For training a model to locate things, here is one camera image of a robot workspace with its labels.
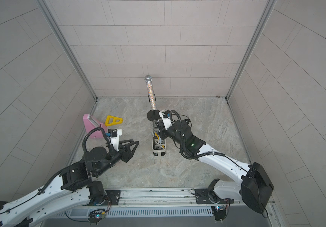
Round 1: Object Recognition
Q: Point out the yellow toothbrush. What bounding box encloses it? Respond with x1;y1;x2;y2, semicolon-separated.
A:
154;132;165;149

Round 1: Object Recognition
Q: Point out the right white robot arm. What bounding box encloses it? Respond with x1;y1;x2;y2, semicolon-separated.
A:
156;119;274;214

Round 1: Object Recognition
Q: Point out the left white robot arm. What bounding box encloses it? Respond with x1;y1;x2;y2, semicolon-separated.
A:
0;139;139;227

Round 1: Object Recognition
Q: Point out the yellow triangular block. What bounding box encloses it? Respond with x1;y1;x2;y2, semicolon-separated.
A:
104;115;123;127

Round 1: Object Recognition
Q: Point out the black microphone stand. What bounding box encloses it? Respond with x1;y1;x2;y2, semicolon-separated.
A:
147;95;161;122

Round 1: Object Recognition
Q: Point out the pink metronome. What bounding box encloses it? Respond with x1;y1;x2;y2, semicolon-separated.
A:
83;114;108;139

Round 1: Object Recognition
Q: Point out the left controller board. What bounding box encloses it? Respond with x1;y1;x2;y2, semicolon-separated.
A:
88;209;107;225

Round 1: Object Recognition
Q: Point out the controller board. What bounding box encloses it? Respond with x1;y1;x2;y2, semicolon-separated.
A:
211;205;230;222
88;209;107;225

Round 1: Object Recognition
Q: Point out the rhinestone silver microphone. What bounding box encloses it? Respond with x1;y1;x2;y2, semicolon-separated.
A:
145;75;157;111

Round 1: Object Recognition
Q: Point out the right controller board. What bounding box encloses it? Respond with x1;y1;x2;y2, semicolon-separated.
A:
211;205;230;222

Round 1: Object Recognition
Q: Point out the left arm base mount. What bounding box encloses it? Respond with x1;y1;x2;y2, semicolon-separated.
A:
92;190;121;206

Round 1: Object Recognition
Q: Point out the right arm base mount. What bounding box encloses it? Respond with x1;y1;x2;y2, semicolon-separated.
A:
190;189;230;204

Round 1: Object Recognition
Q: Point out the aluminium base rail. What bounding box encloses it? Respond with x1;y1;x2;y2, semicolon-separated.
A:
34;185;277;220

